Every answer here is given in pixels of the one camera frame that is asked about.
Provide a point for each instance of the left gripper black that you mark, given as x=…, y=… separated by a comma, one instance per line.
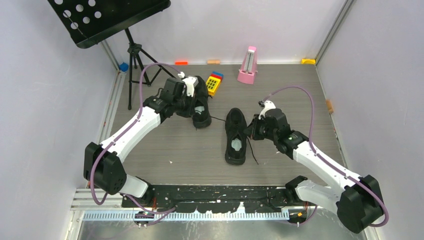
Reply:
x=188, y=112

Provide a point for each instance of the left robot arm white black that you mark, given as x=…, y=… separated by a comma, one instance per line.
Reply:
x=103, y=162

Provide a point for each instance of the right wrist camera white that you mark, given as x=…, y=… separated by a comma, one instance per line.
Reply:
x=265, y=107

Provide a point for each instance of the tan wooden block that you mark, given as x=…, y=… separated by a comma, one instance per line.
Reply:
x=213, y=62

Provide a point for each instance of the brown block right edge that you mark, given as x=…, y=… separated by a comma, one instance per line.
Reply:
x=329, y=106

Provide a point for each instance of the black shoelace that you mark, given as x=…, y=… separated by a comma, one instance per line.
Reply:
x=251, y=149

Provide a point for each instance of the black shoe tied left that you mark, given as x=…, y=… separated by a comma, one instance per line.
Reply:
x=201, y=117

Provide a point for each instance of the black shoe with laces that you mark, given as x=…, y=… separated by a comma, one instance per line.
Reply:
x=235, y=136

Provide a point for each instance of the blue block in corner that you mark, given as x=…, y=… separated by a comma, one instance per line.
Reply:
x=123, y=67

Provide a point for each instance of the pink metronome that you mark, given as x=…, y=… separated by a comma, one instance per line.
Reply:
x=248, y=70

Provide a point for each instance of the yellow toy block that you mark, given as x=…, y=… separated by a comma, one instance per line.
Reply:
x=212, y=84

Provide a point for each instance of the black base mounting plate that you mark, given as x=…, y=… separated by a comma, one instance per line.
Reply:
x=218, y=199

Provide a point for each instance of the yellow block in corner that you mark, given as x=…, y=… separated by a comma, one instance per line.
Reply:
x=308, y=61

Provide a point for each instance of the black music stand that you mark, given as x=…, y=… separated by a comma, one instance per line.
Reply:
x=90, y=22

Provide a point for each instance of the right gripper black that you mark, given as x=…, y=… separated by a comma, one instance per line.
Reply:
x=252, y=130

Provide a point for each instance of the orange block at wall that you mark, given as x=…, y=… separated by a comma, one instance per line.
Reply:
x=181, y=63

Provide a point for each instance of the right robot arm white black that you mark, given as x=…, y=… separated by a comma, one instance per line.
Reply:
x=356, y=200

